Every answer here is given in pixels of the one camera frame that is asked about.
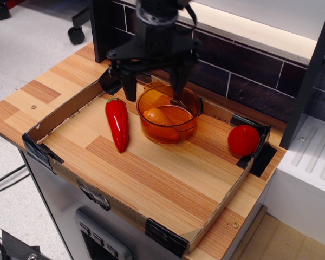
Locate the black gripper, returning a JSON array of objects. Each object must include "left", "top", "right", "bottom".
[{"left": 107, "top": 8, "right": 200, "bottom": 102}]

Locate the orange toy carrot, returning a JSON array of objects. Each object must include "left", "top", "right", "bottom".
[{"left": 143, "top": 108, "right": 180, "bottom": 141}]

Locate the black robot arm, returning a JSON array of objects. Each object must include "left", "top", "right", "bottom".
[{"left": 99, "top": 1, "right": 200, "bottom": 101}]

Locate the transparent orange plastic pot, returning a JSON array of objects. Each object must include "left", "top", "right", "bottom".
[{"left": 136, "top": 81, "right": 202, "bottom": 144}]

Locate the cardboard fence with black tape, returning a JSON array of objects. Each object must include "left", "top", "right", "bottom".
[{"left": 24, "top": 56, "right": 285, "bottom": 259}]

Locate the red toy chili pepper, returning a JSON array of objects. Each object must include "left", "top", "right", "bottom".
[{"left": 105, "top": 97, "right": 129, "bottom": 153}]

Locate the black office chair base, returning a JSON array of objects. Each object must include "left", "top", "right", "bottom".
[{"left": 67, "top": 7, "right": 90, "bottom": 45}]

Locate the red toy tomato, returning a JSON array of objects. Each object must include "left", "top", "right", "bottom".
[{"left": 227, "top": 125, "right": 261, "bottom": 156}]

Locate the white toy sink drainboard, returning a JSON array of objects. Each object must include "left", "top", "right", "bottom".
[{"left": 264, "top": 116, "right": 325, "bottom": 245}]

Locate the dark upright post left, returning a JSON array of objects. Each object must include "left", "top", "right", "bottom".
[{"left": 88, "top": 0, "right": 116, "bottom": 63}]

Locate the dark upright post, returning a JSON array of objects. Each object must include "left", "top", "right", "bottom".
[
  {"left": 88, "top": 0, "right": 116, "bottom": 63},
  {"left": 280, "top": 22, "right": 325, "bottom": 149}
]

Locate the dark upright post right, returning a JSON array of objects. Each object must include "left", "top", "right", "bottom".
[{"left": 280, "top": 22, "right": 325, "bottom": 149}]

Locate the black floor cable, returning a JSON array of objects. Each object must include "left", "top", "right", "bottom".
[{"left": 0, "top": 164, "right": 30, "bottom": 196}]

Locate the black bracket with screw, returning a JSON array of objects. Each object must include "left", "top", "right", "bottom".
[{"left": 0, "top": 228, "right": 49, "bottom": 260}]

